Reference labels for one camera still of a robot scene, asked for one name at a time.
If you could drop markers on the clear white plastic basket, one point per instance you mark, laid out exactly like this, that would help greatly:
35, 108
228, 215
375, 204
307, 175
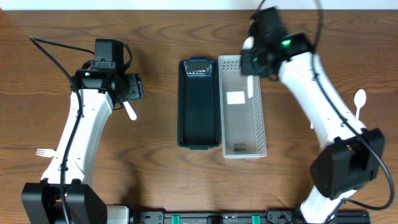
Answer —
242, 121

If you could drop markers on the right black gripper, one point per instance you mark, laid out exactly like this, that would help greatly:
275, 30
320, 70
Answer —
249, 62

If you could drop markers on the white plastic fork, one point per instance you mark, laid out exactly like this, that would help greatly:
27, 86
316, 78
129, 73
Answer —
45, 152

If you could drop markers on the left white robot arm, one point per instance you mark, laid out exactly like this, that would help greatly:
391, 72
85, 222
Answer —
65, 192

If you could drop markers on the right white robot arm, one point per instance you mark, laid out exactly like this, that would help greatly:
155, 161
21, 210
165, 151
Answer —
351, 155

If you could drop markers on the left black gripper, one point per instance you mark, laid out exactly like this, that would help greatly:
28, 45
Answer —
133, 87

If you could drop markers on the dark green plastic basket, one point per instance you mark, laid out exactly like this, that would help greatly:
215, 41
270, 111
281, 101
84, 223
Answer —
199, 119

